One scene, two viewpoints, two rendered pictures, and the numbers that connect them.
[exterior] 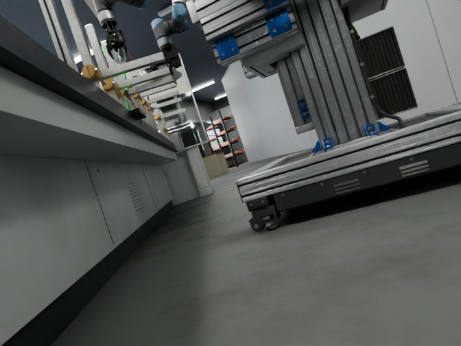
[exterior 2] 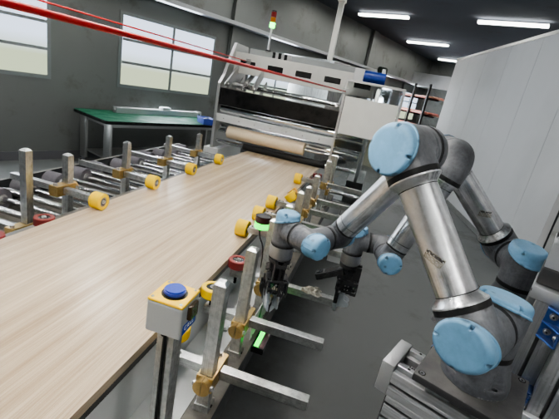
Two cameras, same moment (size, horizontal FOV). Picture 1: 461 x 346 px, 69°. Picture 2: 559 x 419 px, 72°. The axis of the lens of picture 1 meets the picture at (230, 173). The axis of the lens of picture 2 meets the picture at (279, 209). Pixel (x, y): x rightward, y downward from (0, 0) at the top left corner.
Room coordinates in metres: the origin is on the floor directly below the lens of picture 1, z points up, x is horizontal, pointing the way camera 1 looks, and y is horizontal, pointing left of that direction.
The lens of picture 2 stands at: (0.52, 0.06, 1.62)
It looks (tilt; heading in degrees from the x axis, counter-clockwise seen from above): 18 degrees down; 15
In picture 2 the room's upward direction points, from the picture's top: 11 degrees clockwise
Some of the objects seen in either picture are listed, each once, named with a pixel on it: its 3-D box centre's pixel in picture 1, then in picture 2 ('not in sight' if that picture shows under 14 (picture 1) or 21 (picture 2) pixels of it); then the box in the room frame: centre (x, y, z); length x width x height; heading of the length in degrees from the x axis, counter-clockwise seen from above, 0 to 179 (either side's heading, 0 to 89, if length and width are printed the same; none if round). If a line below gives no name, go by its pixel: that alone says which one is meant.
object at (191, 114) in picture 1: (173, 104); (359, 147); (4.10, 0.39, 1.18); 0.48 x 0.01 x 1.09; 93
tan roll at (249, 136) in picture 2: not in sight; (284, 145); (4.14, 1.11, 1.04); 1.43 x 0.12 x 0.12; 93
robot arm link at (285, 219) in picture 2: (102, 2); (286, 229); (1.59, 0.32, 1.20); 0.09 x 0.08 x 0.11; 60
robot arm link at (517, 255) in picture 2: not in sight; (522, 263); (1.88, -0.42, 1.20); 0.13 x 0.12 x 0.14; 14
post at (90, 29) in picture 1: (105, 75); (242, 311); (1.57, 0.41, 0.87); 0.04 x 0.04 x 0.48; 3
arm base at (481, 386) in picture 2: not in sight; (480, 360); (1.41, -0.25, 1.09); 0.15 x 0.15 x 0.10
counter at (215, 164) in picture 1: (195, 171); not in sight; (10.93, 1.07, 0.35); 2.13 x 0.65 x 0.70; 70
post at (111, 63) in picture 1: (119, 84); (264, 274); (1.82, 0.42, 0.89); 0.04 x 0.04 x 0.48; 3
